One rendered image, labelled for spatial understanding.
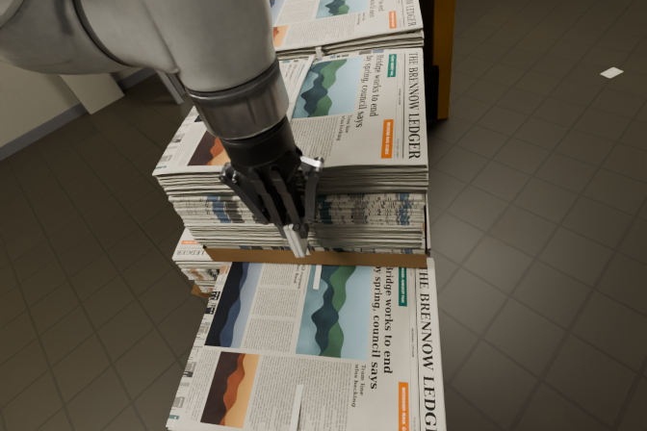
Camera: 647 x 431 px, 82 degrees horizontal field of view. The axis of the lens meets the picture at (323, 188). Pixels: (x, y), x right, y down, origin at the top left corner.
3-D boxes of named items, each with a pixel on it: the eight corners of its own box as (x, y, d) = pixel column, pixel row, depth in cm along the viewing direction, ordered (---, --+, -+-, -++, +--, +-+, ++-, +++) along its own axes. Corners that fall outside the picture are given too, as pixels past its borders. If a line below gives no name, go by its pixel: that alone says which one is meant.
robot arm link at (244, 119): (202, 49, 38) (224, 98, 43) (166, 98, 32) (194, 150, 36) (286, 38, 36) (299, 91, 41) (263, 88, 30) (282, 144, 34)
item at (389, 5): (225, 62, 71) (223, 56, 70) (258, 1, 90) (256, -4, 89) (423, 34, 63) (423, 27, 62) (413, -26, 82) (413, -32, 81)
